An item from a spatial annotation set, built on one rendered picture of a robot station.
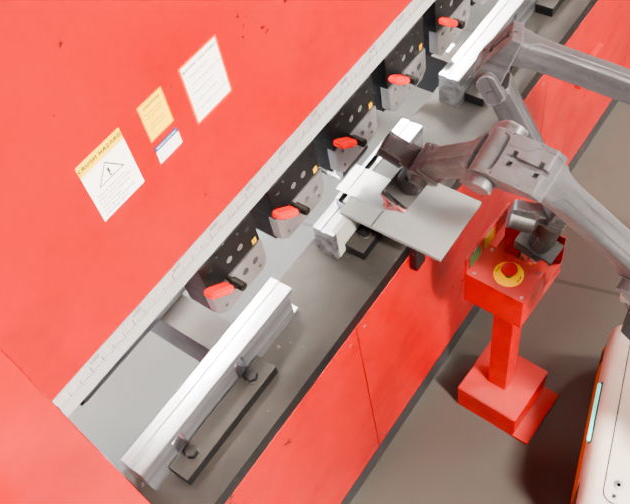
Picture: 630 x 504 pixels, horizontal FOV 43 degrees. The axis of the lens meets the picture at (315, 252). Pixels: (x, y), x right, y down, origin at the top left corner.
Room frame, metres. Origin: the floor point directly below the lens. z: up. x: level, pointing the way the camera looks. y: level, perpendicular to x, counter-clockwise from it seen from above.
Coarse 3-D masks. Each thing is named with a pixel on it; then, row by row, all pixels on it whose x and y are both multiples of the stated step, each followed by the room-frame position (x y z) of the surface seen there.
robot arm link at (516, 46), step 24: (504, 48) 1.12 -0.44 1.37; (528, 48) 1.11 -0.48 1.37; (552, 48) 1.11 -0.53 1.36; (480, 72) 1.13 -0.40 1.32; (504, 72) 1.11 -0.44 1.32; (552, 72) 1.09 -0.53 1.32; (576, 72) 1.07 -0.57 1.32; (600, 72) 1.06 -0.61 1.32; (624, 72) 1.05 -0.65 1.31; (624, 96) 1.03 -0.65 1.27
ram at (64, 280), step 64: (0, 0) 0.78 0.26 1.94; (64, 0) 0.83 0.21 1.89; (128, 0) 0.88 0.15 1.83; (192, 0) 0.95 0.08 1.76; (256, 0) 1.03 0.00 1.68; (320, 0) 1.13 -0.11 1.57; (384, 0) 1.26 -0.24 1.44; (0, 64) 0.75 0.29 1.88; (64, 64) 0.80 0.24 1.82; (128, 64) 0.86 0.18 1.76; (256, 64) 1.01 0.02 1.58; (320, 64) 1.11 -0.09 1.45; (0, 128) 0.73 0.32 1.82; (64, 128) 0.77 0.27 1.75; (128, 128) 0.83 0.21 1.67; (192, 128) 0.90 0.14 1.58; (256, 128) 0.98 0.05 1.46; (320, 128) 1.09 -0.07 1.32; (0, 192) 0.70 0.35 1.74; (64, 192) 0.74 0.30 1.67; (192, 192) 0.87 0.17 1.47; (256, 192) 0.95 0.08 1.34; (0, 256) 0.66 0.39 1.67; (64, 256) 0.71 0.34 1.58; (128, 256) 0.77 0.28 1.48; (0, 320) 0.63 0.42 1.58; (64, 320) 0.67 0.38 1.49; (64, 384) 0.63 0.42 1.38
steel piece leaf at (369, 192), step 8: (360, 176) 1.21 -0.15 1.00; (368, 176) 1.21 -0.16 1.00; (376, 176) 1.20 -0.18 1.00; (360, 184) 1.19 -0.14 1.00; (368, 184) 1.19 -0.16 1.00; (376, 184) 1.18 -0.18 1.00; (384, 184) 1.17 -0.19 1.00; (352, 192) 1.17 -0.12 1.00; (360, 192) 1.17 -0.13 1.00; (368, 192) 1.16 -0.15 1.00; (376, 192) 1.16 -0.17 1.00; (368, 200) 1.14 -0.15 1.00; (376, 200) 1.13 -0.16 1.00; (384, 208) 1.11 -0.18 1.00
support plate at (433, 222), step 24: (384, 168) 1.22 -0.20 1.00; (432, 192) 1.12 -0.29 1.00; (456, 192) 1.10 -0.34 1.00; (360, 216) 1.10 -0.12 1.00; (384, 216) 1.09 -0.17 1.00; (408, 216) 1.07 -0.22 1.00; (432, 216) 1.05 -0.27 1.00; (456, 216) 1.04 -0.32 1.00; (408, 240) 1.01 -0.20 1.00; (432, 240) 0.99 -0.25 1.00
